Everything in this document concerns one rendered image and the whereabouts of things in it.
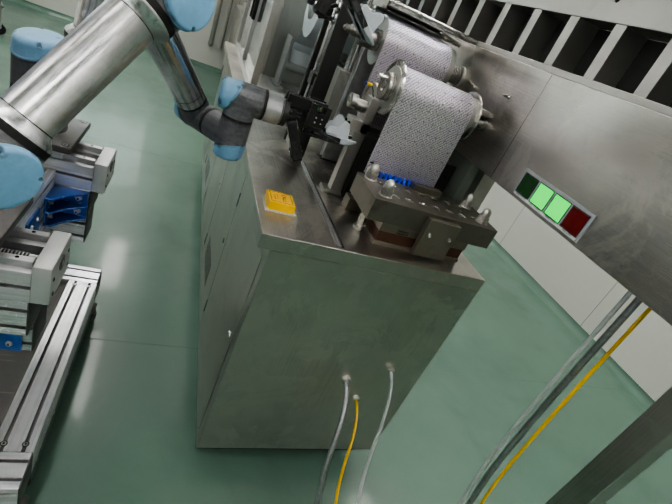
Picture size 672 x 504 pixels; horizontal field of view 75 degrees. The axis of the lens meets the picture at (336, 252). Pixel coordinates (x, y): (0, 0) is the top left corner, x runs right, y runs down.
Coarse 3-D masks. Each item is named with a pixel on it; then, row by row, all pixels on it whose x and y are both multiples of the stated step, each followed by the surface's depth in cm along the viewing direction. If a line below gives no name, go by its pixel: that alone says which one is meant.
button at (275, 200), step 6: (270, 192) 112; (276, 192) 113; (270, 198) 109; (276, 198) 110; (282, 198) 112; (288, 198) 113; (270, 204) 108; (276, 204) 109; (282, 204) 109; (288, 204) 110; (294, 204) 112; (282, 210) 110; (288, 210) 110; (294, 210) 111
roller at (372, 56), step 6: (384, 18) 134; (384, 24) 133; (384, 30) 132; (384, 36) 132; (378, 48) 134; (372, 54) 137; (378, 54) 133; (372, 60) 136; (450, 66) 138; (450, 72) 139; (444, 78) 140
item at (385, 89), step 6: (390, 72) 116; (390, 78) 115; (396, 78) 115; (378, 84) 121; (384, 84) 117; (390, 84) 115; (378, 90) 120; (384, 90) 117; (390, 90) 116; (378, 96) 119; (384, 96) 117; (390, 96) 117
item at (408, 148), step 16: (384, 128) 118; (400, 128) 120; (416, 128) 121; (432, 128) 122; (384, 144) 121; (400, 144) 122; (416, 144) 123; (432, 144) 125; (448, 144) 126; (384, 160) 124; (400, 160) 125; (416, 160) 126; (432, 160) 128; (400, 176) 128; (416, 176) 129; (432, 176) 131
